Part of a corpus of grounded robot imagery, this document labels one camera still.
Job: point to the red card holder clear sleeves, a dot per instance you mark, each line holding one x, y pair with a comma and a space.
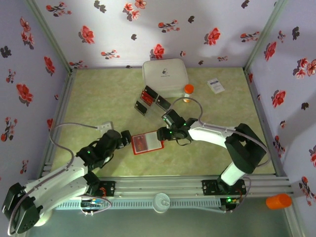
155, 140

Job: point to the red credit card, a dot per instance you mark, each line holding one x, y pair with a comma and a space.
147, 96
140, 143

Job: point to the black credit card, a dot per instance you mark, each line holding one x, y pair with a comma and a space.
151, 90
163, 102
140, 107

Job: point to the orange-capped pill bottle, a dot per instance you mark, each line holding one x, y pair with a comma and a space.
188, 92

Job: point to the white zip medicine case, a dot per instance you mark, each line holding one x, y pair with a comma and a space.
164, 74

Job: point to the small white medicine box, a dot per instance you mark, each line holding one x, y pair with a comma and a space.
216, 86

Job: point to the clear round plastic lid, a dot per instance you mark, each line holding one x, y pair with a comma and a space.
160, 202

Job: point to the clear tape roll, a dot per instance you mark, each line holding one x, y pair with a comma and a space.
48, 217

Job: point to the orange plastic vial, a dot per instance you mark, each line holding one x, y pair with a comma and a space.
279, 201

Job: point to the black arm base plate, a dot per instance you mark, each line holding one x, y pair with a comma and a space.
109, 188
207, 187

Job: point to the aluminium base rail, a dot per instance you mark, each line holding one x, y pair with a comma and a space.
158, 185

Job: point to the aluminium side rail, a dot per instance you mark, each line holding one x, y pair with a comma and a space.
261, 118
61, 108

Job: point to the aluminium frame post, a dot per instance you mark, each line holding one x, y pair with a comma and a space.
264, 32
49, 34

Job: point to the aluminium lower frame bar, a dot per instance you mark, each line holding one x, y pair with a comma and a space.
295, 224

